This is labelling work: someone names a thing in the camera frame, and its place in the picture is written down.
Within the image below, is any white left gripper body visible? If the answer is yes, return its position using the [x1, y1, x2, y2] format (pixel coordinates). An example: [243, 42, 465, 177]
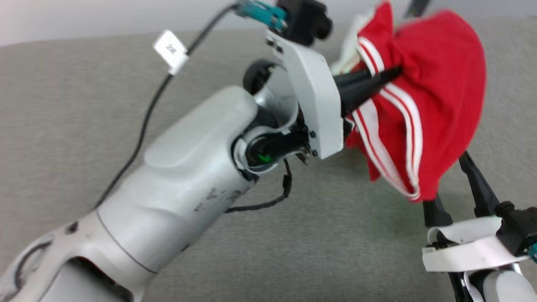
[265, 29, 345, 161]

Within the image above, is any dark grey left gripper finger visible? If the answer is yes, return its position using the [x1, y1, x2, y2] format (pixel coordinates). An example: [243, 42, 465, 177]
[333, 68, 375, 90]
[340, 66, 404, 119]

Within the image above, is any black background bar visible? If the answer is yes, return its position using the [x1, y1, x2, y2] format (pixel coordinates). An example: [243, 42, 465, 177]
[404, 0, 431, 19]

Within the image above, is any red garment with white stripes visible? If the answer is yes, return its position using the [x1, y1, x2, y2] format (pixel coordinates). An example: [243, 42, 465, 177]
[329, 0, 487, 203]

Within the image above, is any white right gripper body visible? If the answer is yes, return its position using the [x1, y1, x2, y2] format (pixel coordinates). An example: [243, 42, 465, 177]
[422, 215, 531, 274]

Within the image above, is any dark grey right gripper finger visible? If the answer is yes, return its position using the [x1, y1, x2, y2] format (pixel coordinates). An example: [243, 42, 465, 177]
[457, 150, 502, 219]
[422, 194, 454, 229]

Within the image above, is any white cable label tag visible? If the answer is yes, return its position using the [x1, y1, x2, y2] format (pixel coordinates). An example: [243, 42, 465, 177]
[153, 29, 189, 76]

